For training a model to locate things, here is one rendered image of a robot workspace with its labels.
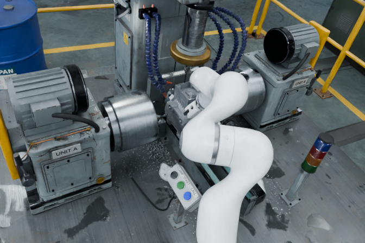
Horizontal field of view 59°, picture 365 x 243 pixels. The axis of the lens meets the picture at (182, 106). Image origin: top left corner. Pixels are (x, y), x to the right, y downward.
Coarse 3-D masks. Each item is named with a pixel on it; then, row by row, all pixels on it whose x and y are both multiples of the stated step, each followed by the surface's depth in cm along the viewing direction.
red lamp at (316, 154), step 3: (312, 147) 132; (315, 147) 130; (312, 150) 131; (315, 150) 130; (318, 150) 128; (312, 153) 131; (315, 153) 130; (318, 153) 129; (321, 153) 129; (324, 153) 128; (315, 156) 131; (318, 156) 130; (321, 156) 130; (324, 156) 131
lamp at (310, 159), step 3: (309, 153) 134; (306, 156) 136; (309, 156) 133; (312, 156) 132; (306, 159) 135; (309, 159) 134; (312, 159) 132; (315, 159) 131; (318, 159) 131; (321, 159) 131; (309, 162) 134; (312, 162) 133; (315, 162) 132; (318, 162) 132; (312, 165) 134; (315, 165) 134
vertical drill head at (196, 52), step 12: (204, 0) 123; (192, 12) 127; (204, 12) 127; (192, 24) 130; (204, 24) 131; (192, 36) 133; (180, 48) 137; (192, 48) 136; (204, 48) 139; (180, 60) 136; (192, 60) 135; (204, 60) 138
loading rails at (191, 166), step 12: (168, 132) 168; (180, 156) 162; (192, 168) 153; (204, 168) 146; (216, 168) 154; (228, 168) 147; (204, 180) 145; (216, 180) 142; (204, 192) 148; (252, 192) 138; (252, 204) 140
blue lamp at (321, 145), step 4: (316, 140) 129; (320, 140) 126; (316, 144) 129; (320, 144) 127; (324, 144) 126; (328, 144) 125; (316, 148) 129; (320, 148) 127; (324, 148) 127; (328, 148) 127
